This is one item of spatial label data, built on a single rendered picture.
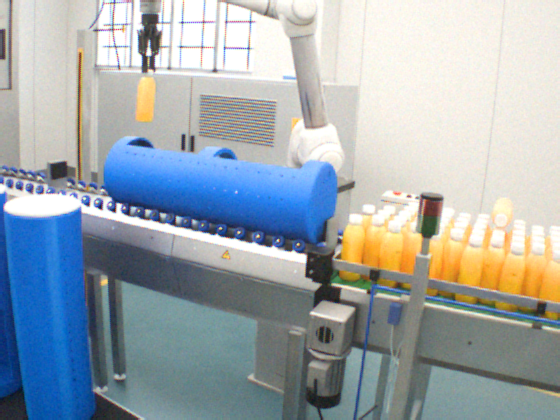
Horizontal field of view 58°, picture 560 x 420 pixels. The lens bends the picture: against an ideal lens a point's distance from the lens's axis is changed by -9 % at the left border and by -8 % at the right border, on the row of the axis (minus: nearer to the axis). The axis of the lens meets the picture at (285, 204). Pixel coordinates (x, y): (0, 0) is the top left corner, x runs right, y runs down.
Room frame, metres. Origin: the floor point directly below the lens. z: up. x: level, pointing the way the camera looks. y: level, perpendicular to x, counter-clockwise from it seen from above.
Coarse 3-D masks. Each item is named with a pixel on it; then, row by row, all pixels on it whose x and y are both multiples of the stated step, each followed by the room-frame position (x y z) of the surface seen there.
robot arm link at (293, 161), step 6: (300, 120) 2.42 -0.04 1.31; (300, 126) 2.38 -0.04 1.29; (294, 132) 2.39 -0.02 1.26; (294, 138) 2.38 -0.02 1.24; (294, 144) 2.36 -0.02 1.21; (294, 150) 2.35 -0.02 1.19; (288, 156) 2.42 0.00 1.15; (294, 156) 2.35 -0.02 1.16; (288, 162) 2.42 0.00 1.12; (294, 162) 2.37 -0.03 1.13; (300, 168) 2.37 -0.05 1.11
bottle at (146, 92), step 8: (144, 80) 2.14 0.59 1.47; (152, 80) 2.15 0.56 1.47; (144, 88) 2.13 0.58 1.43; (152, 88) 2.14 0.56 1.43; (144, 96) 2.13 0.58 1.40; (152, 96) 2.15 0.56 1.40; (136, 104) 2.16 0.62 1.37; (144, 104) 2.13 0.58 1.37; (152, 104) 2.15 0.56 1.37; (136, 112) 2.15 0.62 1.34; (144, 112) 2.13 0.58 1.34; (152, 112) 2.16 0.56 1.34; (144, 120) 2.13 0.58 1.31; (152, 120) 2.17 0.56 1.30
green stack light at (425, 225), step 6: (420, 216) 1.32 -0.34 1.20; (426, 216) 1.30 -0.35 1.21; (432, 216) 1.30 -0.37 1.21; (438, 216) 1.31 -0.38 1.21; (420, 222) 1.31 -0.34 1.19; (426, 222) 1.30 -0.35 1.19; (432, 222) 1.30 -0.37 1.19; (438, 222) 1.31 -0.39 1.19; (420, 228) 1.31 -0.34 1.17; (426, 228) 1.30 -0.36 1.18; (432, 228) 1.30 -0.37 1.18; (438, 228) 1.31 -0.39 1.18; (426, 234) 1.30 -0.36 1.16; (432, 234) 1.30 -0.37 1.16; (438, 234) 1.31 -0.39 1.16
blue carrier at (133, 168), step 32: (128, 160) 2.02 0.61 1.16; (160, 160) 1.97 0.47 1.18; (192, 160) 1.93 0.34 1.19; (224, 160) 1.89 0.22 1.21; (128, 192) 2.00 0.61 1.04; (160, 192) 1.93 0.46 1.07; (192, 192) 1.87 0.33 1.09; (224, 192) 1.82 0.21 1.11; (256, 192) 1.78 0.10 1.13; (288, 192) 1.74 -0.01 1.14; (320, 192) 1.79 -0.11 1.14; (256, 224) 1.80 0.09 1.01; (288, 224) 1.73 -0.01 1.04; (320, 224) 1.81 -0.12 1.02
